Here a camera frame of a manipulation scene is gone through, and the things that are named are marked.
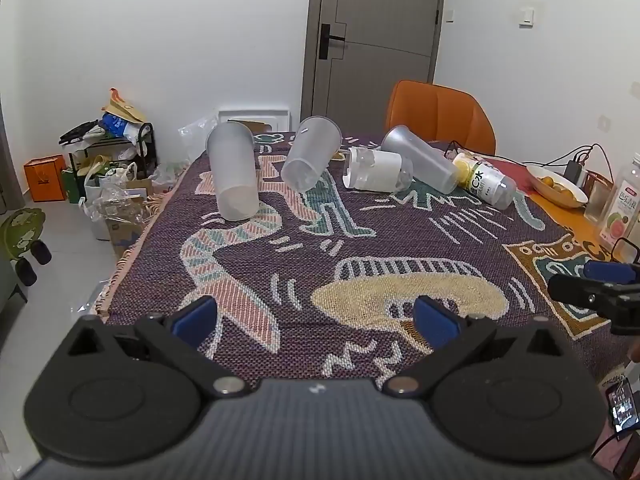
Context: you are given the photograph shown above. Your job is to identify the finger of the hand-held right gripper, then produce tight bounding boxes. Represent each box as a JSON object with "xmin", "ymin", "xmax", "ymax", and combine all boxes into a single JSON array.
[
  {"xmin": 583, "ymin": 260, "xmax": 640, "ymax": 284},
  {"xmin": 547, "ymin": 272, "xmax": 626, "ymax": 312}
]

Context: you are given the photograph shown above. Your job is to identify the black storage rack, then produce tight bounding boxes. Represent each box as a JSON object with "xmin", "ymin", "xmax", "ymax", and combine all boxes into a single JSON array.
[{"xmin": 66, "ymin": 121, "xmax": 159, "ymax": 182}]

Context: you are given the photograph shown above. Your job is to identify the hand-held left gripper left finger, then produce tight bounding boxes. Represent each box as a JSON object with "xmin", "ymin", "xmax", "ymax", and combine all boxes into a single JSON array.
[{"xmin": 65, "ymin": 295, "xmax": 247, "ymax": 400}]

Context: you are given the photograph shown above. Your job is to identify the grey door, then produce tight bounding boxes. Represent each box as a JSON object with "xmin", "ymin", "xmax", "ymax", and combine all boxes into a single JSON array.
[{"xmin": 299, "ymin": 0, "xmax": 448, "ymax": 134}]

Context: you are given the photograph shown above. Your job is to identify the smartphone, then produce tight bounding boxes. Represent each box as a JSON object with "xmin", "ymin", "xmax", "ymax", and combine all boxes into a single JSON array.
[{"xmin": 604, "ymin": 376, "xmax": 640, "ymax": 435}]

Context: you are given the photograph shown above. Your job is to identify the blue and white bag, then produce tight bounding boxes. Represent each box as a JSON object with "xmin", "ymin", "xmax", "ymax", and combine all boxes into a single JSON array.
[{"xmin": 99, "ymin": 112, "xmax": 141, "ymax": 142}]

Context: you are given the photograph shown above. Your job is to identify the orange chair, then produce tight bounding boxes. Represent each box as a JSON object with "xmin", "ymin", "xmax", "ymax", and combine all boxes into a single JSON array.
[{"xmin": 384, "ymin": 80, "xmax": 497, "ymax": 156}]

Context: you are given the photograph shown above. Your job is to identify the cardboard box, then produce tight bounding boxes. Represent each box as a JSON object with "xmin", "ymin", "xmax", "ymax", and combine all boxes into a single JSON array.
[{"xmin": 106, "ymin": 202, "xmax": 152, "ymax": 260}]

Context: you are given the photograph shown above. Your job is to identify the black cable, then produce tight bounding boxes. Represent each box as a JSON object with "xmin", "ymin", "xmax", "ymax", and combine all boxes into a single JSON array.
[{"xmin": 443, "ymin": 141, "xmax": 608, "ymax": 176}]

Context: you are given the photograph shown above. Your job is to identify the orange paper bag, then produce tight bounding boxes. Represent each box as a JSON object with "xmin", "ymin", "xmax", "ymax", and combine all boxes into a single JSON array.
[{"xmin": 23, "ymin": 154, "xmax": 68, "ymax": 202}]

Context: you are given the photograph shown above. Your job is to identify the clear white-label plastic jar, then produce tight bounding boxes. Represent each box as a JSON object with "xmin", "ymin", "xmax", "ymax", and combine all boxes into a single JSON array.
[{"xmin": 342, "ymin": 145, "xmax": 415, "ymax": 192}]

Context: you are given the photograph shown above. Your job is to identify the clear drinking glass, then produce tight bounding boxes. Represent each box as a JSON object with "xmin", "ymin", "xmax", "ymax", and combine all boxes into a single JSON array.
[{"xmin": 583, "ymin": 170, "xmax": 614, "ymax": 224}]

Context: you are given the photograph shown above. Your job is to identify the black door handle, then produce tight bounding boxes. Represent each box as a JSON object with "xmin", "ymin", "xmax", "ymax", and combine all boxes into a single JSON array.
[{"xmin": 317, "ymin": 23, "xmax": 346, "ymax": 60}]

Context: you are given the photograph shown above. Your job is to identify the printed woven blanket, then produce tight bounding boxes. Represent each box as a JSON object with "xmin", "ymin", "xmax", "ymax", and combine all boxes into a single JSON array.
[{"xmin": 94, "ymin": 131, "xmax": 640, "ymax": 392}]

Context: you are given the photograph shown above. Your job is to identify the pink-label drink bottle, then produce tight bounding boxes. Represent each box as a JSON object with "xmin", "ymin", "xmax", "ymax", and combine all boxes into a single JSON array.
[{"xmin": 599, "ymin": 152, "xmax": 640, "ymax": 252}]

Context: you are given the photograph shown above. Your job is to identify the green frog stool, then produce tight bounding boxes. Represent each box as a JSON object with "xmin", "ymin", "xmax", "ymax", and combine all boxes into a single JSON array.
[{"xmin": 0, "ymin": 207, "xmax": 53, "ymax": 304}]

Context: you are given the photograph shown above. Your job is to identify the white flat box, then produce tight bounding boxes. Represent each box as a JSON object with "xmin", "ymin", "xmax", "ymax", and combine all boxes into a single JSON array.
[{"xmin": 217, "ymin": 106, "xmax": 291, "ymax": 134}]

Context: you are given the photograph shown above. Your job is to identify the clear plastic bag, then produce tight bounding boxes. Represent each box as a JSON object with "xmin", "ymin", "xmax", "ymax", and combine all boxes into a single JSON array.
[{"xmin": 178, "ymin": 115, "xmax": 221, "ymax": 163}]

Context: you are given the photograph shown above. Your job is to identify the yellow-label plastic bottle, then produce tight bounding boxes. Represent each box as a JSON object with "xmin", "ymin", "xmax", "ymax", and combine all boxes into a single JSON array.
[{"xmin": 452, "ymin": 152, "xmax": 518, "ymax": 210}]

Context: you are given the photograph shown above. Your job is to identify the white bowl of fruit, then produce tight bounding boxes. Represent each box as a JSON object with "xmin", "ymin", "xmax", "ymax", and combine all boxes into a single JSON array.
[{"xmin": 524, "ymin": 163, "xmax": 589, "ymax": 210}]

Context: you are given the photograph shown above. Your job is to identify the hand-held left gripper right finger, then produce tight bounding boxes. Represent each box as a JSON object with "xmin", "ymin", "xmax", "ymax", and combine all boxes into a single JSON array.
[{"xmin": 382, "ymin": 295, "xmax": 574, "ymax": 401}]

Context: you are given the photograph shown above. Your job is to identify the frosted plastic cup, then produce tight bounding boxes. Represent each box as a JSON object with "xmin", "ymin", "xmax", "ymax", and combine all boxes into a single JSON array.
[
  {"xmin": 280, "ymin": 115, "xmax": 343, "ymax": 193},
  {"xmin": 205, "ymin": 121, "xmax": 260, "ymax": 222},
  {"xmin": 380, "ymin": 124, "xmax": 460, "ymax": 195}
]

